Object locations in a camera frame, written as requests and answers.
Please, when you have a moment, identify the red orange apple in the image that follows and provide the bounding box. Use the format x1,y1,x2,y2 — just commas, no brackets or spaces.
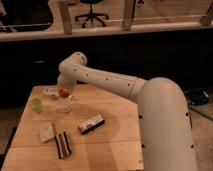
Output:
58,89,70,98

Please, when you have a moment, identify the wooden post right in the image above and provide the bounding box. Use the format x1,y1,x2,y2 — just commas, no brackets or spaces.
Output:
200,2,213,26

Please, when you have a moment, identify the black office chair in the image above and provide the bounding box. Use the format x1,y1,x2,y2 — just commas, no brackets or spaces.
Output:
75,0,109,28

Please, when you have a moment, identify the wooden post middle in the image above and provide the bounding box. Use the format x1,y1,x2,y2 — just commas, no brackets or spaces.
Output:
122,0,134,31

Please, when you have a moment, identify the dark low cabinet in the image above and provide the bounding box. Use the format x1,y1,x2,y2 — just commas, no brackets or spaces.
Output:
0,29,213,107

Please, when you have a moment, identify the green plastic cup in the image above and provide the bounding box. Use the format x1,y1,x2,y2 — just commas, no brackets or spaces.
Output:
28,98,43,113

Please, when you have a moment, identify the wooden post left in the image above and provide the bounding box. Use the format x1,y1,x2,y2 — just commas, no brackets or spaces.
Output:
58,0,72,34

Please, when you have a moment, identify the brown striped chocolate bar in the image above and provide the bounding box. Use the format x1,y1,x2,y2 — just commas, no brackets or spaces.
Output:
54,131,72,159

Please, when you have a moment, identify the black white red box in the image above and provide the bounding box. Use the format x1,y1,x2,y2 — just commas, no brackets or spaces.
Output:
78,113,105,135

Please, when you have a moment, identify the wooden post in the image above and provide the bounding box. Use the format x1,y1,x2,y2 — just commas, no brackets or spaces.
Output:
58,0,72,34
200,2,213,26
122,0,134,31

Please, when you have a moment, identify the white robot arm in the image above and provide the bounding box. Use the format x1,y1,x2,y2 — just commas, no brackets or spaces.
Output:
58,52,198,171

